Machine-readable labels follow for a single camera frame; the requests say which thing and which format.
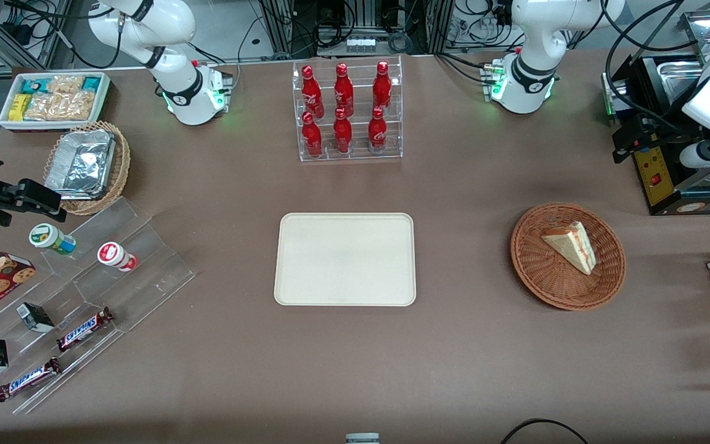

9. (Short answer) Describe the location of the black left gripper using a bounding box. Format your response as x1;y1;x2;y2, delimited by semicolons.
613;113;683;165

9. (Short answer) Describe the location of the triangular sandwich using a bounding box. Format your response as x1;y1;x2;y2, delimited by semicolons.
542;221;597;276

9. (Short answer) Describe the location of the aluminium foil tray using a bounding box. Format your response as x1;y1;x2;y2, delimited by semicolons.
44;129;117;200

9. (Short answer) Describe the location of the light wicker basket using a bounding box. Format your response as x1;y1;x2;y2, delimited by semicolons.
43;121;131;216

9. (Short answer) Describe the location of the round brown wicker basket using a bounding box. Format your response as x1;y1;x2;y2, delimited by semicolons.
510;203;627;311

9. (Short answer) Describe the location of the cream rectangular tray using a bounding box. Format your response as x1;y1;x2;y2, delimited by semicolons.
274;213;417;307

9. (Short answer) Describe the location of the black sealing machine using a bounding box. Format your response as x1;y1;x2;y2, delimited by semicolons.
602;52;710;216

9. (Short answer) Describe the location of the green lid yogurt cup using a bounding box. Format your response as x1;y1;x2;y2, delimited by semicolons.
28;223;77;256

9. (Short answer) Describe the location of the steel pan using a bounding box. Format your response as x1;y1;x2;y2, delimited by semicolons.
656;59;708;107

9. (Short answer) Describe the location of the white rectangular snack bin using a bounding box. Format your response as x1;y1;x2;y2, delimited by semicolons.
0;72;112;133

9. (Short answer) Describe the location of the yellow snack packet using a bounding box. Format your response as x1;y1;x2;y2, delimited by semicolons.
8;93;33;121

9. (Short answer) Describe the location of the large clear cracker bag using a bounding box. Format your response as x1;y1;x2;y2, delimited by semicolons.
25;91;96;121

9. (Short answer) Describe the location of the red lid yogurt cup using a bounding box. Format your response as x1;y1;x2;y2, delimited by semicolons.
97;241;139;273

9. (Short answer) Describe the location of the small clear cracker bag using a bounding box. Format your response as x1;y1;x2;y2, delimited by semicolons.
46;75;86;97

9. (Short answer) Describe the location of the steel machine lid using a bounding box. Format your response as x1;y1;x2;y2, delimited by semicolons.
677;10;710;49

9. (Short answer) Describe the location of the snickers bar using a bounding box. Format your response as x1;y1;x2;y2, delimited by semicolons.
0;356;62;403
56;306;114;353

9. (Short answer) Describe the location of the clear acrylic stepped stand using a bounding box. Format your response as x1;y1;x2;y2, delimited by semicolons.
0;196;197;416

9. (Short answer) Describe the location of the red cola bottle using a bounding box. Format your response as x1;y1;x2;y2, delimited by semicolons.
301;65;324;118
333;108;354;155
367;106;388;154
301;111;324;158
372;60;393;112
334;63;355;117

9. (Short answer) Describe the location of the clear acrylic bottle rack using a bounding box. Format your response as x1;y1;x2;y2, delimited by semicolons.
292;55;404;163

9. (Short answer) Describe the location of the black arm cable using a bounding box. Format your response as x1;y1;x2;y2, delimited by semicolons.
604;0;687;133

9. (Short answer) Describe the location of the black table cable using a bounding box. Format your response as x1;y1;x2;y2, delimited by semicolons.
501;418;590;444

